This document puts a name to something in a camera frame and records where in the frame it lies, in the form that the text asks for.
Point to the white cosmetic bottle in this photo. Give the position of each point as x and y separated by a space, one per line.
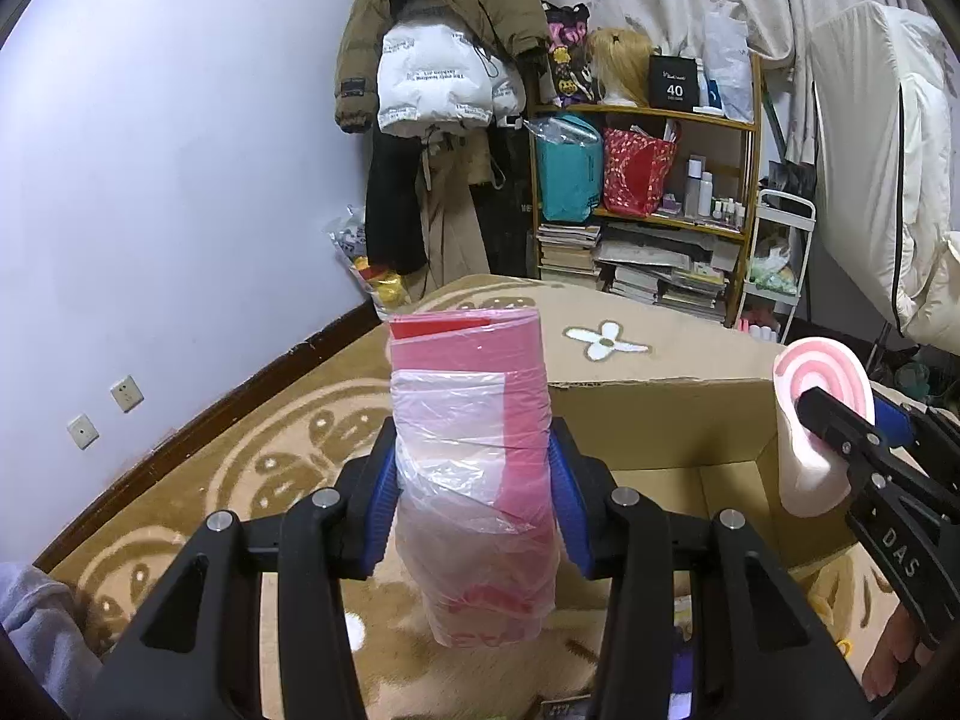
706 199
697 187

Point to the black trousers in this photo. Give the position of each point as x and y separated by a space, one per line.
514 202

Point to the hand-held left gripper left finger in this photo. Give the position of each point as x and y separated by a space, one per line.
382 499

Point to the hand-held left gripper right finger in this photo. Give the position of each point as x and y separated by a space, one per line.
566 502

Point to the beige patterned rug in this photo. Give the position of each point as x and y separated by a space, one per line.
225 465

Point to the pink and white rainbow plush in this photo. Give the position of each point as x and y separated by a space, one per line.
806 480

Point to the white puffer jacket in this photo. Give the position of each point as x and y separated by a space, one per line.
427 75

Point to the plastic bag with snacks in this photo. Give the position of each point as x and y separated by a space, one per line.
382 289

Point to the white plastic bag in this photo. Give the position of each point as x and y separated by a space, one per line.
727 67

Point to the wooden shelf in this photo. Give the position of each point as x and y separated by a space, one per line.
752 180

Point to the black hanging garment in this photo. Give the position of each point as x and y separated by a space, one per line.
390 195

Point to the black box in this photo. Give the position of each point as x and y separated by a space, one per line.
673 82

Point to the white padded coat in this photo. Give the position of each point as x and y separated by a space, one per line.
862 165

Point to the small stack of books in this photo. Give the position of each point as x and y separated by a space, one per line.
566 251

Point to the black and pink bag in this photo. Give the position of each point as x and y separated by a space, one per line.
570 52

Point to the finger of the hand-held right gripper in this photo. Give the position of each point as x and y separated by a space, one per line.
894 424
832 424

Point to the green packets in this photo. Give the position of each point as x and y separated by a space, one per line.
772 277

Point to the beige trousers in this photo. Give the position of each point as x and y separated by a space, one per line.
450 225

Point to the blonde wig on mannequin head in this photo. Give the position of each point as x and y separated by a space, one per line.
619 60

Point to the person's bare foot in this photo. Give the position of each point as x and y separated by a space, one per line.
889 660

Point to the red patterned bag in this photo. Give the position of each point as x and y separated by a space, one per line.
634 172

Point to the teal bag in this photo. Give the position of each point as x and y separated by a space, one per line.
570 180

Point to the white wall socket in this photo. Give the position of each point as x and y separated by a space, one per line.
82 432
126 394

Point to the person's grey clothing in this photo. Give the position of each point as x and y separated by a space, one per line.
37 630

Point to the pink cloth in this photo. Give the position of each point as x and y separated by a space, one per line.
465 405

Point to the white metal cart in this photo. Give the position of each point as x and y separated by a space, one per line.
804 240

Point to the cardboard box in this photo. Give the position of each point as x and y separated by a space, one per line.
675 420

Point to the large pile of books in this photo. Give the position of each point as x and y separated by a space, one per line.
667 270

